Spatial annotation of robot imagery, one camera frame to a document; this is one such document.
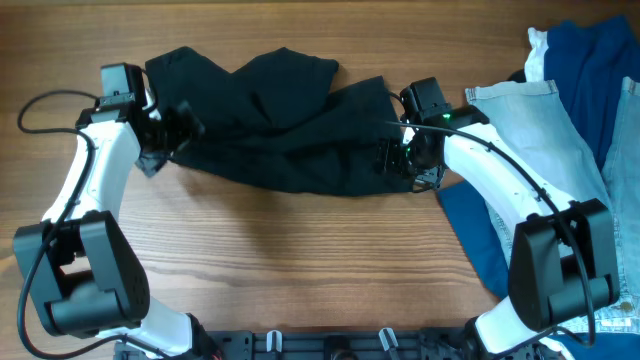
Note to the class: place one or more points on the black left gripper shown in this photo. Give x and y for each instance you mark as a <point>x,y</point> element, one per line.
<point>183,132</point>

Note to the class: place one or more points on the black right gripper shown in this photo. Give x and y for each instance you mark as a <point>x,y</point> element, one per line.
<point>387,157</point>

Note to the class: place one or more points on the black shorts garment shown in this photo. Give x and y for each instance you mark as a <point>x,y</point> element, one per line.
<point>276,123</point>

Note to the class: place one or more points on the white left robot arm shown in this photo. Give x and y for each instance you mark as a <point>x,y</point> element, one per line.
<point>79,270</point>

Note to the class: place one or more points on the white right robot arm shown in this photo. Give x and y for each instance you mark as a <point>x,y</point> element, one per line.
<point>563,260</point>

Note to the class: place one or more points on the light blue denim jeans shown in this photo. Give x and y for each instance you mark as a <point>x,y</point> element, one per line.
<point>532,121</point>

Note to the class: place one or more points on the white cloth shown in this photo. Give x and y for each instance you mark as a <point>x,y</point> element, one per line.
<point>534,64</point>

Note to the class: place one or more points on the dark blue garment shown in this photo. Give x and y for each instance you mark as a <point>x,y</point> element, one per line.
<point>587,66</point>

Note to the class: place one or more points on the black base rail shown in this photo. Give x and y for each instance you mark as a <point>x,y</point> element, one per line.
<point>424,344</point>

